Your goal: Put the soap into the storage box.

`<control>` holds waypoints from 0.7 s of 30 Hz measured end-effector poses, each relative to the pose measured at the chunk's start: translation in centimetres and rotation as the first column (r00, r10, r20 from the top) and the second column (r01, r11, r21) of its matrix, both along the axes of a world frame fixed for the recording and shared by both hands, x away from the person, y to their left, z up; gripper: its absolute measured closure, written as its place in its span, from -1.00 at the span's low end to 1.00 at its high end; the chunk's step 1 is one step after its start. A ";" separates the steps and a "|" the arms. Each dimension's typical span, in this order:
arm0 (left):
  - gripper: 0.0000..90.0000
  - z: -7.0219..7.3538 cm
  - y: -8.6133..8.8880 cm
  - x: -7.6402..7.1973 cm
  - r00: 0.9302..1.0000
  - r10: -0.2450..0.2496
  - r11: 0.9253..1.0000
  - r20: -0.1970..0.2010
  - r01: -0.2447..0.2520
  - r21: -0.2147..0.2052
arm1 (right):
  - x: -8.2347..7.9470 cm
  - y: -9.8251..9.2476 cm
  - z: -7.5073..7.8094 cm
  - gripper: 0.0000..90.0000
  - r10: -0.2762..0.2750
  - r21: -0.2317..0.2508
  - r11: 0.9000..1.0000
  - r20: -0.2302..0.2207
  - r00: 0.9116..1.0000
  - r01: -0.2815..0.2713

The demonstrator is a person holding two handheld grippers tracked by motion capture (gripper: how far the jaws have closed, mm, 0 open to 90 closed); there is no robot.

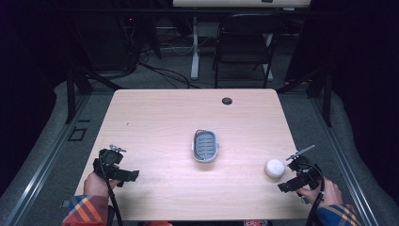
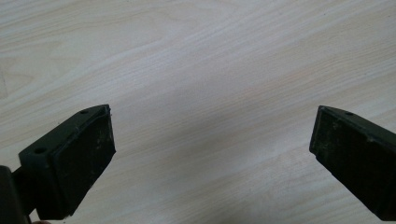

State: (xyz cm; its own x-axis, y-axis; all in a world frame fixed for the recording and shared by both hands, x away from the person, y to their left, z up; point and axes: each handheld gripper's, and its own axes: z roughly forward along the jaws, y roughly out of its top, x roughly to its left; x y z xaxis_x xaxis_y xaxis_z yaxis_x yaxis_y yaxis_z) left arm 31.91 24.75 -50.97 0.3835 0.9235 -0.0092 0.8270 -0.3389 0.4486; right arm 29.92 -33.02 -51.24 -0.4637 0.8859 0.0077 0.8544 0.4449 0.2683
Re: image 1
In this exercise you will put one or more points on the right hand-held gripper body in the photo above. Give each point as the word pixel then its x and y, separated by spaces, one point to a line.
pixel 303 177

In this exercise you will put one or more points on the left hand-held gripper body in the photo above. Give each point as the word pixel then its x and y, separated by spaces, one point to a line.
pixel 109 171

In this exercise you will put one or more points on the white round soap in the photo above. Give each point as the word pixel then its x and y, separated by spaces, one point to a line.
pixel 274 168

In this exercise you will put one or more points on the grey and white soap dish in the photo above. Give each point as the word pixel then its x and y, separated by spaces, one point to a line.
pixel 205 146

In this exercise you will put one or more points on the person's left hand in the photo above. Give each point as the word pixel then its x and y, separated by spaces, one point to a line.
pixel 95 185

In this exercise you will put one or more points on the person's right hand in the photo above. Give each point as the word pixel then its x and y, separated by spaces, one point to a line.
pixel 327 194

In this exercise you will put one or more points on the black metal stand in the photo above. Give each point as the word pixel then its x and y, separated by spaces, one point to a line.
pixel 71 97
pixel 327 100

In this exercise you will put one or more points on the person's red clothing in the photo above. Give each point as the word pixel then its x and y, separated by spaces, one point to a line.
pixel 156 223

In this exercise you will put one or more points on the black table grommet hole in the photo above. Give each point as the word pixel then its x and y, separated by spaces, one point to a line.
pixel 227 101

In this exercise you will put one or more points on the white desk leg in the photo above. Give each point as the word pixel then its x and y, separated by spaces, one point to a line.
pixel 195 53

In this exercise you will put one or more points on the black folding chair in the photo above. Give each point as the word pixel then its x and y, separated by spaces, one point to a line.
pixel 247 25

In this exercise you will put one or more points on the aluminium floor rail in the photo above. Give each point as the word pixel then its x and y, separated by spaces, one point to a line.
pixel 44 169
pixel 345 163

